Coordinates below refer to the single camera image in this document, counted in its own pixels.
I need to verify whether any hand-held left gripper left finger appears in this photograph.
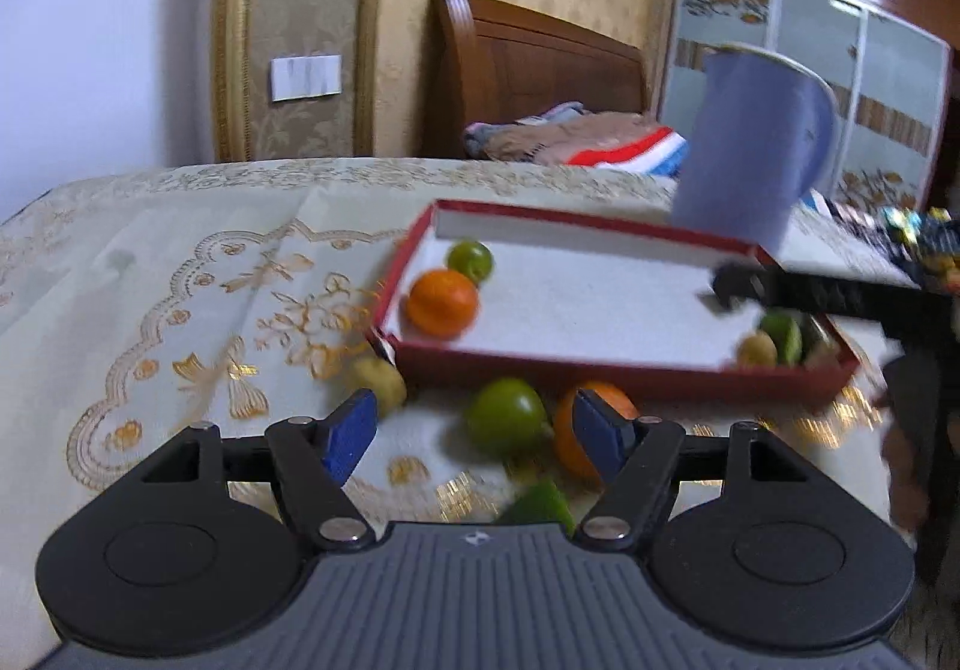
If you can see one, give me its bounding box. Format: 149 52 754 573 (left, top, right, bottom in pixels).
139 389 380 552

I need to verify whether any round green fruit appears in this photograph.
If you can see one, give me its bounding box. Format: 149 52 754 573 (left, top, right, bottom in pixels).
447 239 494 285
759 311 805 365
466 377 554 457

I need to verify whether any floral sliding-door wardrobe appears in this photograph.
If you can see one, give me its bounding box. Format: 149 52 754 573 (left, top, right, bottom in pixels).
658 0 960 221

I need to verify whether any red cardboard tray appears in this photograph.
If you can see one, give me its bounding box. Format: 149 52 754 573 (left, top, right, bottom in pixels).
367 199 862 408

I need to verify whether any wooden bed headboard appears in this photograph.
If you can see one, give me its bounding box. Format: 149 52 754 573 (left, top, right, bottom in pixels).
424 0 650 160

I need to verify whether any orange tangerine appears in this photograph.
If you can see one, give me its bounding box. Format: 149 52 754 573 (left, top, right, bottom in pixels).
553 381 640 483
406 269 480 341

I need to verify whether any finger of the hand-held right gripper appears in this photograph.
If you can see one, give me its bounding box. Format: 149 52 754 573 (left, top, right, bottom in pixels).
709 261 960 345

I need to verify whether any small yellow fruit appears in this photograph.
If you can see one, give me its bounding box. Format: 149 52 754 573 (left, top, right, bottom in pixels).
736 331 779 367
352 356 408 416

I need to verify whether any dark floral cloth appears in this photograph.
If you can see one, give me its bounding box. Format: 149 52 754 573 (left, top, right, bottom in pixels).
814 190 960 296

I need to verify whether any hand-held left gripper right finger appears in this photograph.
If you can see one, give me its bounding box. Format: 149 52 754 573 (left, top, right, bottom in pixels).
571 389 809 552

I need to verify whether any folded striped blanket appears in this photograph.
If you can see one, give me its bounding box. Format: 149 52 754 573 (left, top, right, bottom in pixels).
463 102 668 165

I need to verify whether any green fruit piece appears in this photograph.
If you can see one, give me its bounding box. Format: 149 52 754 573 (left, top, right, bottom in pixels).
499 479 577 536

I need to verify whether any white wall switch panel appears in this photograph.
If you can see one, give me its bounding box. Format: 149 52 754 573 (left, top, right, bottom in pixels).
270 53 340 103

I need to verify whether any gold wall moulding frame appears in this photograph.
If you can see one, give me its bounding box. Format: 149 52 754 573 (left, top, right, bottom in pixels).
210 0 391 163

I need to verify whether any blue electric kettle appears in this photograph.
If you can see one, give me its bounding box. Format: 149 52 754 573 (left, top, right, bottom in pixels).
670 42 841 251

